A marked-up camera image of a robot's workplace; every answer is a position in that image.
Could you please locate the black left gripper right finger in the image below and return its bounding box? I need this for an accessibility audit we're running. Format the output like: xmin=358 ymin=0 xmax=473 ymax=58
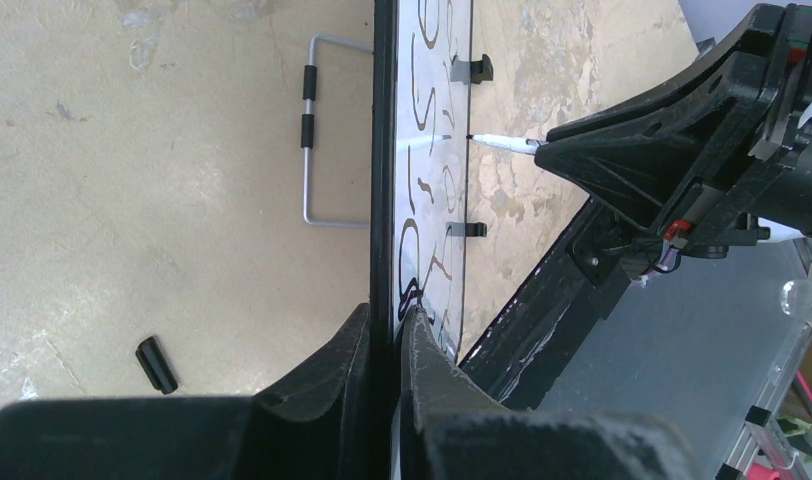
xmin=399 ymin=306 xmax=700 ymax=479

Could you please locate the silver whiteboard marker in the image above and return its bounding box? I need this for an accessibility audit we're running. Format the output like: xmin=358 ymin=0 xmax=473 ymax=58
xmin=467 ymin=134 xmax=546 ymax=156

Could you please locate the black marker cap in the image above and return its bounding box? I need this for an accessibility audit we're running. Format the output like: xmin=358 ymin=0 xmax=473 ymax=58
xmin=135 ymin=336 xmax=178 ymax=395

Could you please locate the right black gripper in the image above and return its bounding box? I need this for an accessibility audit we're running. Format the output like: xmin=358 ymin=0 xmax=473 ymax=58
xmin=534 ymin=4 xmax=812 ymax=257

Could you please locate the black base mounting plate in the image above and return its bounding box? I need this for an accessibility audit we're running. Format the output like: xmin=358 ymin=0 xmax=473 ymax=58
xmin=460 ymin=200 xmax=633 ymax=410

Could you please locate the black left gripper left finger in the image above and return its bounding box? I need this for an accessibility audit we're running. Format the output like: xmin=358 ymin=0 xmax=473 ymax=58
xmin=0 ymin=304 xmax=370 ymax=479

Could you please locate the white whiteboard black frame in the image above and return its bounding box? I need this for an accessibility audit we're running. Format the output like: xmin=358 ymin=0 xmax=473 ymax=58
xmin=299 ymin=0 xmax=495 ymax=480

